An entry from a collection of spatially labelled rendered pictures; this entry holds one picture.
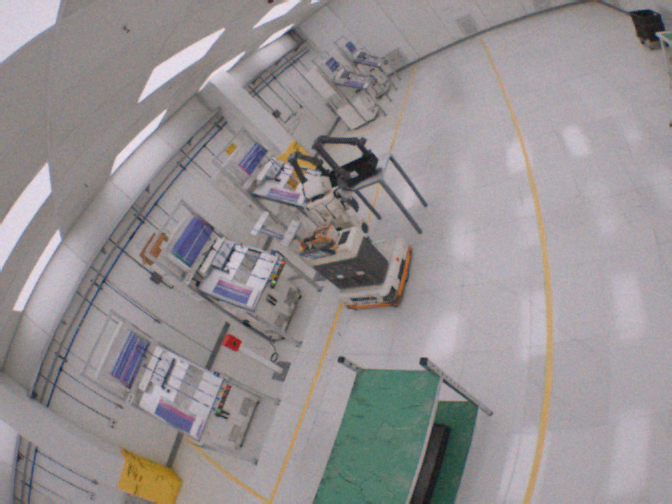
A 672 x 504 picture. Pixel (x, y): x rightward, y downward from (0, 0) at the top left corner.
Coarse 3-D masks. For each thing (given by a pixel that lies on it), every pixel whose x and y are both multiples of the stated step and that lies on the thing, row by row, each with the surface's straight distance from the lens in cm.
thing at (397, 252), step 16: (384, 240) 314; (400, 240) 303; (384, 256) 298; (400, 256) 296; (400, 272) 291; (352, 288) 299; (368, 288) 285; (384, 288) 273; (400, 288) 288; (352, 304) 308; (368, 304) 298; (384, 304) 288
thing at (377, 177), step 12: (384, 156) 323; (384, 168) 304; (396, 168) 332; (360, 180) 314; (372, 180) 298; (408, 180) 339; (360, 192) 374; (396, 204) 309; (408, 216) 318; (420, 228) 333
